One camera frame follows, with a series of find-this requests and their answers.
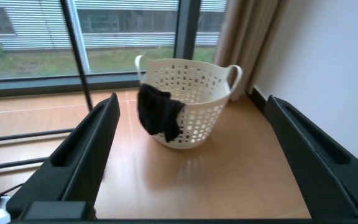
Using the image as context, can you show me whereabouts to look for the black garment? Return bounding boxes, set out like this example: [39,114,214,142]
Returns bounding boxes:
[137,83,186,143]

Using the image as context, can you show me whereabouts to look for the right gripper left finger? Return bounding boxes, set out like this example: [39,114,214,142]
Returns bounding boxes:
[6,92,121,219]

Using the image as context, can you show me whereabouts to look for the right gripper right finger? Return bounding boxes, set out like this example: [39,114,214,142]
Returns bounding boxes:
[264,95,358,219]

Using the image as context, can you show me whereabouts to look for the black clothes rack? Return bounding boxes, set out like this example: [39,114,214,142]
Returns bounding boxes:
[0,0,94,173]

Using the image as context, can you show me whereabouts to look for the window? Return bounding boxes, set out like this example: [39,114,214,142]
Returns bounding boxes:
[0,0,228,100]

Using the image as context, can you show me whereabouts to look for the white laundry basket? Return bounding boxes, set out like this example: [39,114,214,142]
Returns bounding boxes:
[134,55,244,150]

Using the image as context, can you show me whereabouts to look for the beige curtain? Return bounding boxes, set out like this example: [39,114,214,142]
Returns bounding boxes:
[213,0,287,102]

